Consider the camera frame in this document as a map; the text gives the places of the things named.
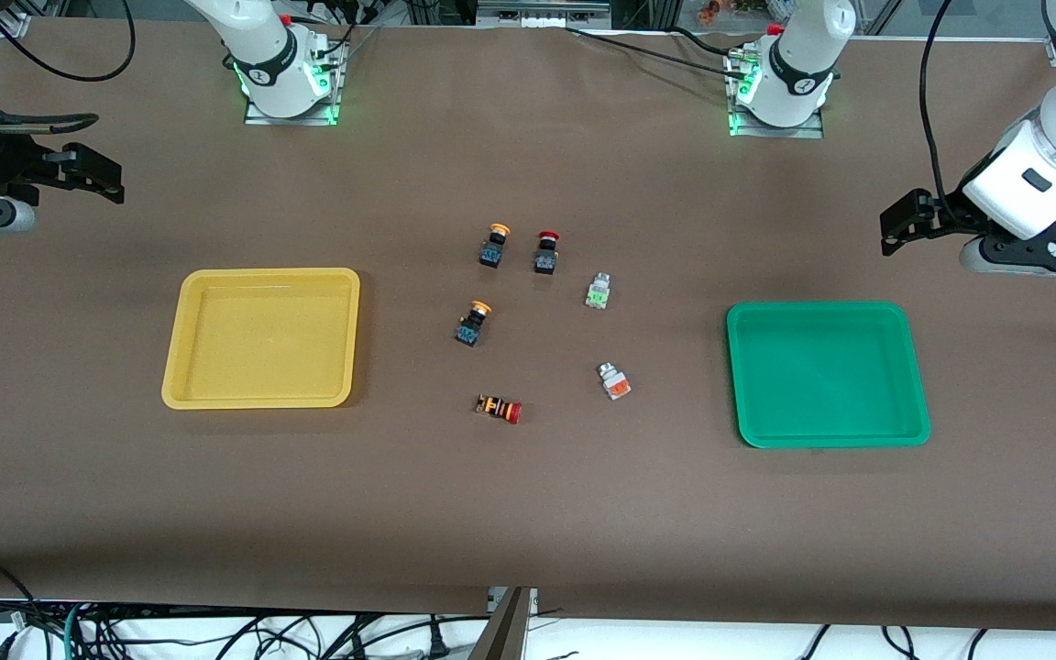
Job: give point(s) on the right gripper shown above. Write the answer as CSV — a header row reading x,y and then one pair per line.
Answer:
x,y
7,158

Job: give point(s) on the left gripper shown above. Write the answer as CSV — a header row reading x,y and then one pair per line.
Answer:
x,y
948,213

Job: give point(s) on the white button with orange block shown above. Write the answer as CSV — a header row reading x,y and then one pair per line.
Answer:
x,y
616,385

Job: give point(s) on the yellow push button black base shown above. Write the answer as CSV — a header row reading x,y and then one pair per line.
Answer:
x,y
468,330
491,252

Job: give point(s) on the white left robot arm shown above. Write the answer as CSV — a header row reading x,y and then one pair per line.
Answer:
x,y
808,55

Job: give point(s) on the green plastic tray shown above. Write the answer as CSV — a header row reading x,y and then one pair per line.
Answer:
x,y
821,376

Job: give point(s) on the yellow plastic tray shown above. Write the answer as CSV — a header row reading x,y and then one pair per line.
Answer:
x,y
262,339

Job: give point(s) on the white button with green block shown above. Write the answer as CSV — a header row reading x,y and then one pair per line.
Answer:
x,y
598,293

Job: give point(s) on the red push button black base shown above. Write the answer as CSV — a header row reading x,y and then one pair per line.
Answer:
x,y
545,261

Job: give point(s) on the silver metal box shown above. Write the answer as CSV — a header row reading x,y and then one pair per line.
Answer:
x,y
537,11

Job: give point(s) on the red emergency stop button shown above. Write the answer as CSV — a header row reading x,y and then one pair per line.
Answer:
x,y
510,412

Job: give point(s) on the brown table mat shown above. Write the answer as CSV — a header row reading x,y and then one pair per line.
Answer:
x,y
528,513

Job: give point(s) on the aluminium frame corner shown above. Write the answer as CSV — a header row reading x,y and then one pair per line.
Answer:
x,y
13,26

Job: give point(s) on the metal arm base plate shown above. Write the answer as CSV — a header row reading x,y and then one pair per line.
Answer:
x,y
775,132
290,120

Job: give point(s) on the metal bracket post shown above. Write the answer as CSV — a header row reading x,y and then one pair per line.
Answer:
x,y
510,632

